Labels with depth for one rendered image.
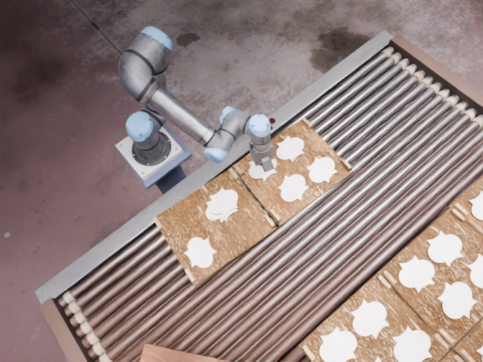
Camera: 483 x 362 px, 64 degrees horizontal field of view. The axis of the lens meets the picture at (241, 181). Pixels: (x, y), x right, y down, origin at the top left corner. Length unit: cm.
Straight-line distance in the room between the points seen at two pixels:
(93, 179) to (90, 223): 34
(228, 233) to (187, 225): 18
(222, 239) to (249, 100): 164
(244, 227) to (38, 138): 218
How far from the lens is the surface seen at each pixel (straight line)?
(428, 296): 168
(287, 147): 177
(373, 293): 163
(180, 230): 168
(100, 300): 174
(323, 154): 178
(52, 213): 307
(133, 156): 191
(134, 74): 136
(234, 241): 163
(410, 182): 182
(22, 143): 348
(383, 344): 162
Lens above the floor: 250
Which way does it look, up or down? 66 degrees down
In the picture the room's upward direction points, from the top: 11 degrees counter-clockwise
